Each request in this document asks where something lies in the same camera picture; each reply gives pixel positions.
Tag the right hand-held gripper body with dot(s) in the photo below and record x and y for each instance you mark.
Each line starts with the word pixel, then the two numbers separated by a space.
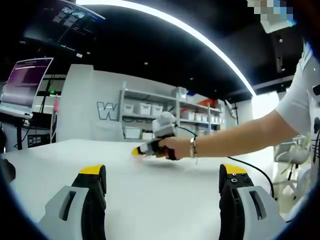
pixel 165 125

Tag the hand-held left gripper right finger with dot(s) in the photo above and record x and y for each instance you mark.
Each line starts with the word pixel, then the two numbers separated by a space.
pixel 240 215

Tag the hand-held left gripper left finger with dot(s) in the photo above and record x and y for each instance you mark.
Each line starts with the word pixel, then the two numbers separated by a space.
pixel 75 212

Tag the person's right hand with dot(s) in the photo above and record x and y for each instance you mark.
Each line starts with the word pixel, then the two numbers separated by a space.
pixel 180 146

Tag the rows of white storage boxes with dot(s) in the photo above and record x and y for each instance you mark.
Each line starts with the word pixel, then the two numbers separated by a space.
pixel 145 109

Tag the clear plastic bin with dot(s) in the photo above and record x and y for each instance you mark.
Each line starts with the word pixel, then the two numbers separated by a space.
pixel 179 93

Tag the grey metal shelf rack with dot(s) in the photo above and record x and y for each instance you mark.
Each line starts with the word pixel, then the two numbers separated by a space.
pixel 124 107

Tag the orange box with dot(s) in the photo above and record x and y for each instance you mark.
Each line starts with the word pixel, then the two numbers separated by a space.
pixel 207 102

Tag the black tripod stand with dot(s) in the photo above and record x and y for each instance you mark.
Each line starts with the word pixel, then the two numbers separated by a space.
pixel 235 112

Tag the white office chair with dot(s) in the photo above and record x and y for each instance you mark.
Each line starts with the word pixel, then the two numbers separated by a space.
pixel 287 153

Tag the black chair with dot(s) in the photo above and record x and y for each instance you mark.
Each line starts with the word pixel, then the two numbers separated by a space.
pixel 7 171

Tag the black box with labels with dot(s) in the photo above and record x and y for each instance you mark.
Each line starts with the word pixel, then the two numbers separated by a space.
pixel 38 141

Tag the white desk with black legs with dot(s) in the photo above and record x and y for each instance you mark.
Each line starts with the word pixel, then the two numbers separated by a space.
pixel 19 132

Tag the pink hanging object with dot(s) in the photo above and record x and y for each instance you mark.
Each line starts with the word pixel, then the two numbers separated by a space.
pixel 57 106

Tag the green exit sign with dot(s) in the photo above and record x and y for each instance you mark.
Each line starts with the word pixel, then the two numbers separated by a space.
pixel 52 92

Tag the long ceiling light strip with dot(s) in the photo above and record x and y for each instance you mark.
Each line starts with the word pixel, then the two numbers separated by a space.
pixel 162 11

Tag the curved computer monitor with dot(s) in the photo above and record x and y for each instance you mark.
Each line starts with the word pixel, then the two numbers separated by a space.
pixel 25 85

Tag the dark hanging screen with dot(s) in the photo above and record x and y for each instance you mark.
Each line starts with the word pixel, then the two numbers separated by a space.
pixel 67 22

